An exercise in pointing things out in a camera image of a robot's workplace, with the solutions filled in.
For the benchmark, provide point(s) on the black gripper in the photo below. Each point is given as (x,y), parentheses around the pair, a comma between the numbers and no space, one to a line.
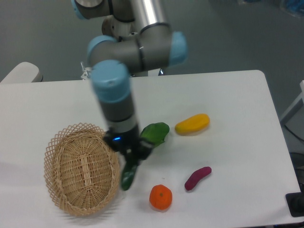
(121,142)

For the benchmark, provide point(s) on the green cucumber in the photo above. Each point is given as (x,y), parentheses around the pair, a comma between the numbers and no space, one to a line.
(129,170)

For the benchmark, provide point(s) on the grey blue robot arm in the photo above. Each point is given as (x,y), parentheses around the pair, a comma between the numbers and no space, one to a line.
(141,40)

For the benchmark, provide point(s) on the woven wicker basket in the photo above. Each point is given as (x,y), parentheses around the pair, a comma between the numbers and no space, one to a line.
(81,171)

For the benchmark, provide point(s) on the green bok choy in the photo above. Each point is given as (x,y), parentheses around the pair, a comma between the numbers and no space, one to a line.
(155,133)

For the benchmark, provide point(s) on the orange tangerine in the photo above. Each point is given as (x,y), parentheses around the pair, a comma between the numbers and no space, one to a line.
(160,197)

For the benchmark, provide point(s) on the purple sweet potato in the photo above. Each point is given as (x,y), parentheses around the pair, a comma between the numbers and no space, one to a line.
(196,177)

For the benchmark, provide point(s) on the yellow mango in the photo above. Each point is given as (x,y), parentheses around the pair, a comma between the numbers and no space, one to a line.
(192,124)

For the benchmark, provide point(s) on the white chair armrest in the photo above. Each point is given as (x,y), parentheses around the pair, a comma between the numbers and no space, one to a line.
(24,72)

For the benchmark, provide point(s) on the black device at table edge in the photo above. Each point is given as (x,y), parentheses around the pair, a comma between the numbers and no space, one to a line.
(295,203)

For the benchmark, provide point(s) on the clear bag with blue items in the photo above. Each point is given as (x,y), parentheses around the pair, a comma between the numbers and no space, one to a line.
(293,7)

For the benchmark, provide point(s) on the white furniture frame right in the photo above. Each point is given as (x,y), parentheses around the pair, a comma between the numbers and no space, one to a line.
(294,107)

